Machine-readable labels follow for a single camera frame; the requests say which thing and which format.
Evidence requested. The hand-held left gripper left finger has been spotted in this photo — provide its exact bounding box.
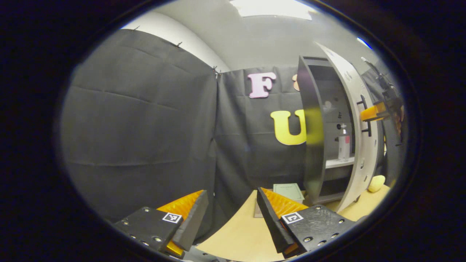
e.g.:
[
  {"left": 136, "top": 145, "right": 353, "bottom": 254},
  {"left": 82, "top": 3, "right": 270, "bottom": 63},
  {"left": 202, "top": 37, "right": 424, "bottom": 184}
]
[{"left": 113, "top": 189, "right": 209, "bottom": 258}]

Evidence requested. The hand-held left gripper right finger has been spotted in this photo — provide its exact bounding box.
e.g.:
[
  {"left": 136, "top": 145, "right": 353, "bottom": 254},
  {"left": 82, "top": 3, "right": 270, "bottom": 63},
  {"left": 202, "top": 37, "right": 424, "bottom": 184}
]
[{"left": 257, "top": 187, "right": 355, "bottom": 259}]

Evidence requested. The black door handle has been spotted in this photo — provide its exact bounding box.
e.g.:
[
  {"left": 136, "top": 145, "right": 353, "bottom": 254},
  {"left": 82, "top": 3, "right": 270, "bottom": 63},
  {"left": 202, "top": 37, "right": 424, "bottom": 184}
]
[{"left": 357, "top": 95, "right": 372, "bottom": 137}]

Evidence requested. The clear bottle with red label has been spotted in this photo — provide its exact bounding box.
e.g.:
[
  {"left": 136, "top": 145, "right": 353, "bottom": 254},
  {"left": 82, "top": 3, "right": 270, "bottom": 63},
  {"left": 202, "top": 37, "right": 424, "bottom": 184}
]
[{"left": 338, "top": 124, "right": 351, "bottom": 162}]

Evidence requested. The beige cabinet door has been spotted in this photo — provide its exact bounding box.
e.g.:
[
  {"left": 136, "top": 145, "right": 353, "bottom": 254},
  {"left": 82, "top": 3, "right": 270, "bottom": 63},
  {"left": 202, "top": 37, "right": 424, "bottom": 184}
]
[{"left": 315, "top": 42, "right": 381, "bottom": 213}]

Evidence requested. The grey cabinet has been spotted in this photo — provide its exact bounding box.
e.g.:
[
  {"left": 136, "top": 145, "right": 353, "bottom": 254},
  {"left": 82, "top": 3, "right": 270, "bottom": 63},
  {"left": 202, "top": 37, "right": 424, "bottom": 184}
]
[{"left": 297, "top": 55, "right": 361, "bottom": 206}]

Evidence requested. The green notebook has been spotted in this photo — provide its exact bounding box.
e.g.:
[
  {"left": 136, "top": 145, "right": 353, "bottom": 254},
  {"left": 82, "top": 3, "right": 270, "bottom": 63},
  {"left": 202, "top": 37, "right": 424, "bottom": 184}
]
[{"left": 273, "top": 183, "right": 305, "bottom": 204}]

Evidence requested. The yellow lumpy sponge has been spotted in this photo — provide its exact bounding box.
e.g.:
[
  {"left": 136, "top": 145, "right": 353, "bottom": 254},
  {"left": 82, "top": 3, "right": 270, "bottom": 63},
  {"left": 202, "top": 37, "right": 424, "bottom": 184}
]
[{"left": 368, "top": 175, "right": 386, "bottom": 193}]

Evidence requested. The black backdrop cloth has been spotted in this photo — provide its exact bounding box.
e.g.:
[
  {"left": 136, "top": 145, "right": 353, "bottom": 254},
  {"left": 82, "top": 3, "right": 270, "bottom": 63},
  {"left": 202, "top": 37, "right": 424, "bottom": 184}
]
[{"left": 60, "top": 29, "right": 404, "bottom": 241}]

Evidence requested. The large ceiling light panel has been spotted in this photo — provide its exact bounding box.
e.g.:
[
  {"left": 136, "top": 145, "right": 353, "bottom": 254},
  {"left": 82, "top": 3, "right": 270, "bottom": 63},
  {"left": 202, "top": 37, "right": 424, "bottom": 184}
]
[{"left": 229, "top": 0, "right": 317, "bottom": 20}]

